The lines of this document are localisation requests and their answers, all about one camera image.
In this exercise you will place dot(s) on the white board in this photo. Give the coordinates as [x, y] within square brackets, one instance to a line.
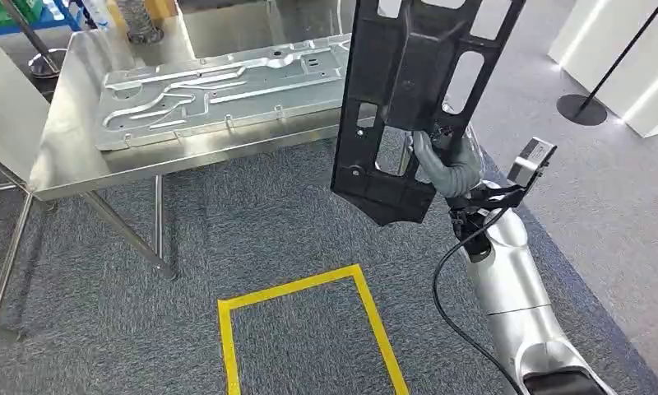
[7, 109]

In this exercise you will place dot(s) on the steel stanchion post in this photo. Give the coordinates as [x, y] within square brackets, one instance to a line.
[45, 62]

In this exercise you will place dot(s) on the white lit partition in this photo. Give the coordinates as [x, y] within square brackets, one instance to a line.
[634, 82]

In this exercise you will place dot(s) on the black perforated metal panel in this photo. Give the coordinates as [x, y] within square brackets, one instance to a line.
[405, 65]

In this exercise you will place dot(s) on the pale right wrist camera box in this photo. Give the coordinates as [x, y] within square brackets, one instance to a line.
[533, 158]

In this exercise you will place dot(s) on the silver pressed metal panel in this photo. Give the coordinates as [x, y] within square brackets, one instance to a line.
[225, 114]

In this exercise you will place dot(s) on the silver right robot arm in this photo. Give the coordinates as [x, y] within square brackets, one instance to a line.
[509, 283]

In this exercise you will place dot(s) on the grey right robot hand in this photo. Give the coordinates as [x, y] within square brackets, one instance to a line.
[454, 174]

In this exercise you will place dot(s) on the yellow floor tape rectangle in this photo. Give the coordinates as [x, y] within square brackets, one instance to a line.
[372, 316]

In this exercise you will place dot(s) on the blue crate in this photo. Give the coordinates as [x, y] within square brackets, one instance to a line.
[54, 17]

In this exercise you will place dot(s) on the stainless steel table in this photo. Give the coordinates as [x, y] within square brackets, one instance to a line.
[78, 163]

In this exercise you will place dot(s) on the black stanchion post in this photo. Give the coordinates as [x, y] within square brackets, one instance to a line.
[579, 109]

